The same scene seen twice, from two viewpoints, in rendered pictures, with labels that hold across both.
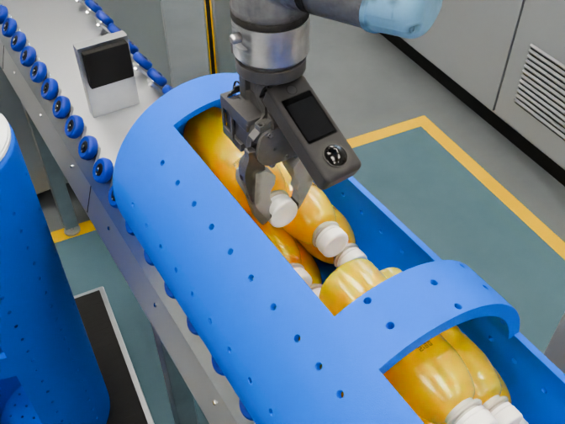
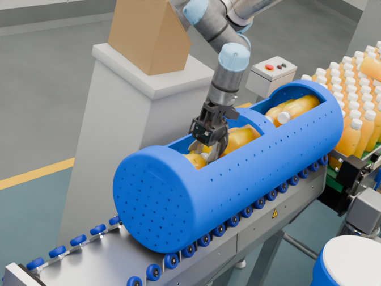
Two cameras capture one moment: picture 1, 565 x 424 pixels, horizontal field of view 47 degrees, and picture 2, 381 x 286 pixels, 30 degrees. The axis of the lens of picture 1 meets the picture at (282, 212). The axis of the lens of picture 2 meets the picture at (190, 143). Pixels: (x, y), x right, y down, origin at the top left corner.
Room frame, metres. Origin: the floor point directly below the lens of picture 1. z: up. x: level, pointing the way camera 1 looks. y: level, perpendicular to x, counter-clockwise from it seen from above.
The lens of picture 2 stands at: (1.42, 1.45, 2.20)
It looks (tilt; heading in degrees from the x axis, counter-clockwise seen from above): 31 degrees down; 241
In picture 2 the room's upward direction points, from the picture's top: 17 degrees clockwise
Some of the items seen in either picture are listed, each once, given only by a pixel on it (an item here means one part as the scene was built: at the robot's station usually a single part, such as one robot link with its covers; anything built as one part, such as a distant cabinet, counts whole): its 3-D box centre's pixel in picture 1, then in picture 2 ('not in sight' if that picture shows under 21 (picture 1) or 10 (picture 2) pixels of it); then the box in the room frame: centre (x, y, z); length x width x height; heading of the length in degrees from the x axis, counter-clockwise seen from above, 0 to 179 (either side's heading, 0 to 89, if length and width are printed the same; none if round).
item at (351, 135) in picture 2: not in sight; (346, 146); (-0.21, -0.32, 0.99); 0.07 x 0.07 x 0.19
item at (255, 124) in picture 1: (267, 102); (212, 120); (0.57, 0.02, 1.30); 0.09 x 0.08 x 0.12; 32
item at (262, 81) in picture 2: not in sight; (271, 76); (-0.06, -0.72, 1.05); 0.20 x 0.10 x 0.10; 32
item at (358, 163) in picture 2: not in sight; (350, 172); (-0.18, -0.22, 0.95); 0.10 x 0.07 x 0.10; 122
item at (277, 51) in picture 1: (267, 36); (223, 93); (0.57, 0.01, 1.38); 0.08 x 0.08 x 0.05
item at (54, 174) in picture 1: (50, 165); not in sight; (1.64, 0.77, 0.31); 0.06 x 0.06 x 0.63; 32
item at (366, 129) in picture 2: not in sight; (360, 136); (-0.32, -0.39, 0.99); 0.07 x 0.07 x 0.19
